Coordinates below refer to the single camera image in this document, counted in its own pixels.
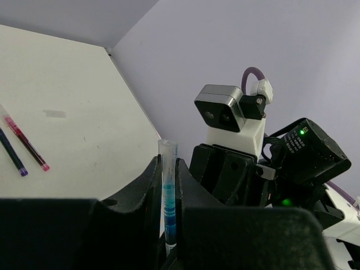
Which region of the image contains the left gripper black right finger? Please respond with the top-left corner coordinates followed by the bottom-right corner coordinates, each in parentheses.
top-left (175, 159), bottom-right (334, 269)

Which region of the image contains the light blue pen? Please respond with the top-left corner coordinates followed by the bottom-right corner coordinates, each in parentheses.
top-left (162, 184), bottom-right (177, 256)

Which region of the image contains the clear pen cap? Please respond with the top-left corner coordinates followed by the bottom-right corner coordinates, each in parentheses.
top-left (158, 139), bottom-right (178, 197)
top-left (0, 105), bottom-right (12, 126)
top-left (43, 110), bottom-right (66, 119)

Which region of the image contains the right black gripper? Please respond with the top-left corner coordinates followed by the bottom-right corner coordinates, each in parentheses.
top-left (190, 144), bottom-right (276, 207)

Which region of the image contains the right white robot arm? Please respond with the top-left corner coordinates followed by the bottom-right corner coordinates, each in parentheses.
top-left (190, 118), bottom-right (359, 269)

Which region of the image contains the red pen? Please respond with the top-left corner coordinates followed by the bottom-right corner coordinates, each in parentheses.
top-left (4, 116), bottom-right (50, 172)

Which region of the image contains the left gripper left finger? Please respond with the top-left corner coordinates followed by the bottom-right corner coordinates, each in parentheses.
top-left (1, 157), bottom-right (161, 269)

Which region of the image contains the purple pen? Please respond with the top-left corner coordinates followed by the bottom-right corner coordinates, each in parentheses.
top-left (0, 129), bottom-right (28, 177)

